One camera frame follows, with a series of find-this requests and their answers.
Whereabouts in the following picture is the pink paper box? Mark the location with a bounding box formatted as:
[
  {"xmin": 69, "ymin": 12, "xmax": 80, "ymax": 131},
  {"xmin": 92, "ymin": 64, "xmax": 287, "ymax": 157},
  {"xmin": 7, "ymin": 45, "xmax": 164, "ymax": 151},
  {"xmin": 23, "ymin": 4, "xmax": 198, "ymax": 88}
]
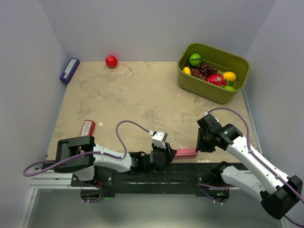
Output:
[{"xmin": 174, "ymin": 148, "xmax": 198, "ymax": 160}]

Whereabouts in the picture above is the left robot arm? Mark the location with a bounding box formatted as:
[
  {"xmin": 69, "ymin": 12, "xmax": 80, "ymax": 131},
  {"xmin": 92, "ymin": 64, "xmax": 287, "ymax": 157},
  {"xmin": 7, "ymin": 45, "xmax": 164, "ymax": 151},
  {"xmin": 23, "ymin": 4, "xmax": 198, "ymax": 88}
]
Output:
[{"xmin": 54, "ymin": 136, "xmax": 177, "ymax": 186}]

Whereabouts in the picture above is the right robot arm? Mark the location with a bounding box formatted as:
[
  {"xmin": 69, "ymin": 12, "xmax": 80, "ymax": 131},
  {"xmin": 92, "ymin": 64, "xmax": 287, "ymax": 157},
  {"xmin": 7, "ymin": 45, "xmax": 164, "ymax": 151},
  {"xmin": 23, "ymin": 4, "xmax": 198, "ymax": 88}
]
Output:
[{"xmin": 197, "ymin": 114, "xmax": 303, "ymax": 219}]

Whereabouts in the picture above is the red box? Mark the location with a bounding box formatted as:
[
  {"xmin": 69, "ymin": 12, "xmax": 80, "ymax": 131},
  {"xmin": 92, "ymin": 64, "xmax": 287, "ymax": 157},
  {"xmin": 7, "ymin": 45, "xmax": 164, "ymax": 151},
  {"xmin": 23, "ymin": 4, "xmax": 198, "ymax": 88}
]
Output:
[{"xmin": 80, "ymin": 119, "xmax": 95, "ymax": 137}]

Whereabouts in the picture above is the purple box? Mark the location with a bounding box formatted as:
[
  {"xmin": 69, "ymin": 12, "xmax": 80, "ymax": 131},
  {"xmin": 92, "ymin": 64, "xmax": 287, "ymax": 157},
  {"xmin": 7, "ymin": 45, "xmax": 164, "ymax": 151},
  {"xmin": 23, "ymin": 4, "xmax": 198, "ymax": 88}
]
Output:
[{"xmin": 60, "ymin": 58, "xmax": 80, "ymax": 85}]

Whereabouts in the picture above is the small green fruit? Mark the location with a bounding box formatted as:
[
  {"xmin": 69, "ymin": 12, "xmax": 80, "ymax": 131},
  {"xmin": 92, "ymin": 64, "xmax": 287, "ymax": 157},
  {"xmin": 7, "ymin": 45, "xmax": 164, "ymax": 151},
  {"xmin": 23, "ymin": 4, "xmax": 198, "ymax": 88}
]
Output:
[{"xmin": 224, "ymin": 85, "xmax": 235, "ymax": 91}]

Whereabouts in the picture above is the red dragon fruit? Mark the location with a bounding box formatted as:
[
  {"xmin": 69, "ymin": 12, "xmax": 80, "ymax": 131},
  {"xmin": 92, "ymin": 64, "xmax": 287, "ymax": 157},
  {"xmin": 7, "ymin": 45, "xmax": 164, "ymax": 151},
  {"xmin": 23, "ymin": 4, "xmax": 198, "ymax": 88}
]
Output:
[{"xmin": 206, "ymin": 74, "xmax": 227, "ymax": 87}]

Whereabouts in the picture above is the yellow orange fruit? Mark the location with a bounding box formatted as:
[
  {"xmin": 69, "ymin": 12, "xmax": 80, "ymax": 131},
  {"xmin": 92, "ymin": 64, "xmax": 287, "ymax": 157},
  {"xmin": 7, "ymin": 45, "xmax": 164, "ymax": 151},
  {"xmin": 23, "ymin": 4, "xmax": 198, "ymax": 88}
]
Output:
[{"xmin": 223, "ymin": 71, "xmax": 237, "ymax": 83}]

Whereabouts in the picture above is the purple grapes bunch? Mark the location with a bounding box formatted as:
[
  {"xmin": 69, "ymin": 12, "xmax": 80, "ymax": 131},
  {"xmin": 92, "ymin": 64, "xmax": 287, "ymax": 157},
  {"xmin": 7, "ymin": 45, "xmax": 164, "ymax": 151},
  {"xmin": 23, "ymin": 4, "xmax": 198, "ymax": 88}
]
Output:
[{"xmin": 190, "ymin": 63, "xmax": 218, "ymax": 80}]

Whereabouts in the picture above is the small yellow lemon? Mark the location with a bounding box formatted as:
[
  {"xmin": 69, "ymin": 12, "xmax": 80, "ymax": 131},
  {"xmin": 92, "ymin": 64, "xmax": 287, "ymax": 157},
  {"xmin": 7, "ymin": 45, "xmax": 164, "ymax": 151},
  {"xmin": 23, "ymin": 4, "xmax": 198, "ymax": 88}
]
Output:
[{"xmin": 182, "ymin": 66, "xmax": 191, "ymax": 75}]

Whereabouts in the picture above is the green plastic basket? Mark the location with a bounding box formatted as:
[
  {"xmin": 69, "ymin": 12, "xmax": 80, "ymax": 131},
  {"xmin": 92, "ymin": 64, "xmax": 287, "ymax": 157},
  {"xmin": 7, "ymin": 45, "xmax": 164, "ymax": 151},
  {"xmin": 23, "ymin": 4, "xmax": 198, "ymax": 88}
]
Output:
[{"xmin": 177, "ymin": 43, "xmax": 250, "ymax": 104}]

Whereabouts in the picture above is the red apple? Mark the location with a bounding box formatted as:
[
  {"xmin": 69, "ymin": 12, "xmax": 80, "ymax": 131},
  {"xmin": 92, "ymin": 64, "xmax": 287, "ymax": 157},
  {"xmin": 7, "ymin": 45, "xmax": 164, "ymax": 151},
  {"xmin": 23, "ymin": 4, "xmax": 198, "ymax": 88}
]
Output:
[{"xmin": 105, "ymin": 55, "xmax": 118, "ymax": 68}]

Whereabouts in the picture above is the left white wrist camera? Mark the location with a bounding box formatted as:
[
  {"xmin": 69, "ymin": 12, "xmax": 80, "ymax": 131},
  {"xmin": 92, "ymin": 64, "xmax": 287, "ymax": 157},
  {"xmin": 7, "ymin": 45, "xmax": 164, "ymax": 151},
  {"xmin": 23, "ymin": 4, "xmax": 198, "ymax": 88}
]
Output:
[{"xmin": 152, "ymin": 131, "xmax": 168, "ymax": 148}]

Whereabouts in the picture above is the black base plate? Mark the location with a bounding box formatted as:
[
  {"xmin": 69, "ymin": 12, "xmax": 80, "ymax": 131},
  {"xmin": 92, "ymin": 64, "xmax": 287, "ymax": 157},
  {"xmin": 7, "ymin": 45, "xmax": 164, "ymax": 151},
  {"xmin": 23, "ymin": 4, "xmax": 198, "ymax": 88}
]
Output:
[{"xmin": 68, "ymin": 161, "xmax": 229, "ymax": 202}]

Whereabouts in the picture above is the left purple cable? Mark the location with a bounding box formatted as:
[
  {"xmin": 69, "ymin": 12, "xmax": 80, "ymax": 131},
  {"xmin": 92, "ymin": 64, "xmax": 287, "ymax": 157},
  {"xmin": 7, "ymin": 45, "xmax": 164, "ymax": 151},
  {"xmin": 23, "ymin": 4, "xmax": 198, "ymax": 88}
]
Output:
[{"xmin": 22, "ymin": 120, "xmax": 155, "ymax": 177}]

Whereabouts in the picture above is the aluminium frame rail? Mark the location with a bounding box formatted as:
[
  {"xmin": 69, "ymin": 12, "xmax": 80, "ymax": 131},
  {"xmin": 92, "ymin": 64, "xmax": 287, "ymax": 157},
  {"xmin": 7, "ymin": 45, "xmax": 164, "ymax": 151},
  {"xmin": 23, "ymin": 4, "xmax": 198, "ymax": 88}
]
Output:
[{"xmin": 18, "ymin": 90, "xmax": 290, "ymax": 228}]

